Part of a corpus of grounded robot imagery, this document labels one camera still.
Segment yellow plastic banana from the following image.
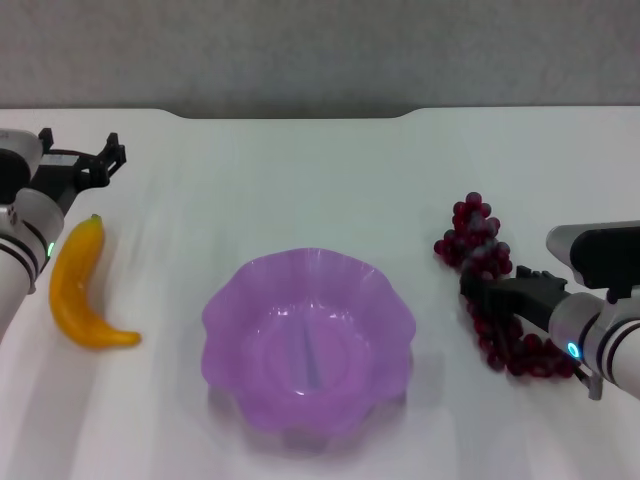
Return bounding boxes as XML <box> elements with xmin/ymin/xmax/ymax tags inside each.
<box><xmin>48</xmin><ymin>213</ymin><xmax>143</xmax><ymax>349</ymax></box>

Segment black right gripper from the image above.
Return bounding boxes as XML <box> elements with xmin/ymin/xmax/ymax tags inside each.
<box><xmin>459</xmin><ymin>265</ymin><xmax>572</xmax><ymax>336</ymax></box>

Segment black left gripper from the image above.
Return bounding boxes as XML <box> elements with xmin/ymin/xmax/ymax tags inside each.
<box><xmin>29</xmin><ymin>127</ymin><xmax>128</xmax><ymax>217</ymax></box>

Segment dark red grape bunch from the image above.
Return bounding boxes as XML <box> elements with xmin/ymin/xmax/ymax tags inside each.
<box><xmin>432</xmin><ymin>191</ymin><xmax>577</xmax><ymax>379</ymax></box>

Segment purple wavy plastic bowl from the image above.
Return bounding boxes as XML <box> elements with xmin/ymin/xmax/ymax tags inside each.
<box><xmin>200</xmin><ymin>245</ymin><xmax>418</xmax><ymax>449</ymax></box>

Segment grey right arm cable plug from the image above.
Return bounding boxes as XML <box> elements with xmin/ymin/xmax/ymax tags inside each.
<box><xmin>574</xmin><ymin>364</ymin><xmax>604</xmax><ymax>401</ymax></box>

